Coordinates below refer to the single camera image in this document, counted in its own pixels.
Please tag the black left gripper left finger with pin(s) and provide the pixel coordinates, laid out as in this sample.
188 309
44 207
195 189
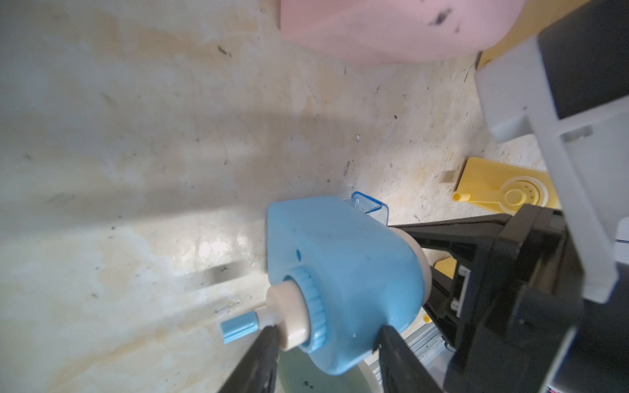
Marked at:
257 370

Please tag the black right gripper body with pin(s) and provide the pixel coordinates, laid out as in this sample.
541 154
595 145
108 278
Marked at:
514 307

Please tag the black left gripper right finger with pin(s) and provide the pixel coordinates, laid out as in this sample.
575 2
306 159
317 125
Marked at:
400 369

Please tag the blue pencil sharpener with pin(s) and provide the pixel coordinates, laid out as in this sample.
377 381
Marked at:
336 277

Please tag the blue transparent sharpener tray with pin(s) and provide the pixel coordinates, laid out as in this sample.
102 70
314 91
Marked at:
370 206

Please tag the pink pencil sharpener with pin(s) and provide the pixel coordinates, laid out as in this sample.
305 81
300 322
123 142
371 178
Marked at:
404 31

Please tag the yellow sharpener bottom row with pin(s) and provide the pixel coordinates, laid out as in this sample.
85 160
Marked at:
444 267

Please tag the yellow sharpener row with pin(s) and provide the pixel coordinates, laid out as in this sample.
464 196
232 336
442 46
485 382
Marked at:
444 267
504 189

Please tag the yellow sharpener middle row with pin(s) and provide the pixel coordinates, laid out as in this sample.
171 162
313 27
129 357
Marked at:
504 189

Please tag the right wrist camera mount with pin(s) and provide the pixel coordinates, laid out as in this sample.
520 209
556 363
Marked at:
585 154

